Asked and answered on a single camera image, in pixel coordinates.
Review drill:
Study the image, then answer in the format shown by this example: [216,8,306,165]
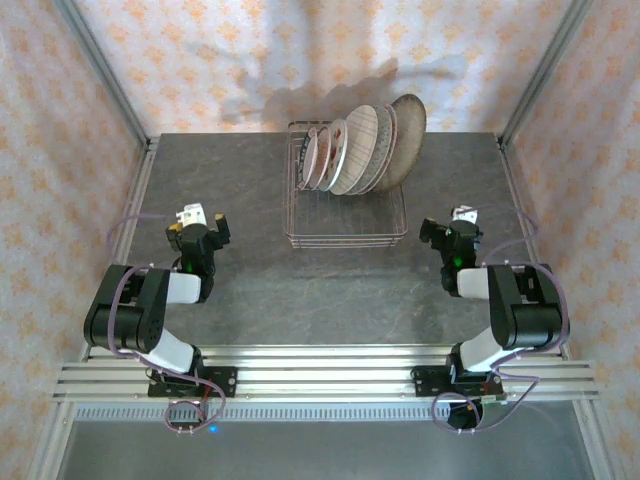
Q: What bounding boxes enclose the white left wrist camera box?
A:
[175,201,207,227]

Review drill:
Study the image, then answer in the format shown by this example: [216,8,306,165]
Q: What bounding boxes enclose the silver wire dish rack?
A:
[282,118,409,250]

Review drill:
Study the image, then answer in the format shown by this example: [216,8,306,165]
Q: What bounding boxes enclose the white strawberry print plate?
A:
[318,117,350,194]

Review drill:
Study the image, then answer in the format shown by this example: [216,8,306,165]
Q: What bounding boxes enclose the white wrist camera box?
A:
[175,201,207,227]
[451,203,481,225]

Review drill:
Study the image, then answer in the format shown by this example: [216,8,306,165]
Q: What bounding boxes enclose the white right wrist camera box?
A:
[451,203,481,225]

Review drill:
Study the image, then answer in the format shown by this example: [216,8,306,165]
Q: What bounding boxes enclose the aluminium frame post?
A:
[498,0,597,147]
[52,0,152,147]

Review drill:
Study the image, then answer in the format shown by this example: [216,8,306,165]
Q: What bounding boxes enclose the aluminium extrusion base rails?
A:
[52,343,601,403]

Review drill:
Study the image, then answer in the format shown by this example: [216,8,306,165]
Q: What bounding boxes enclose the aluminium table side rail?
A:
[497,134,574,362]
[82,135,162,362]

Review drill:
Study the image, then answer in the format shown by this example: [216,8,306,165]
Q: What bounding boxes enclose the white blue plaid plate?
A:
[329,103,380,197]

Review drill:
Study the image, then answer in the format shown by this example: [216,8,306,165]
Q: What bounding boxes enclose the large floral patterned plate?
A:
[372,93,428,194]

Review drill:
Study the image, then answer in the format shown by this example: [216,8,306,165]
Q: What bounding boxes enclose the slotted grey cable duct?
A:
[72,403,584,424]

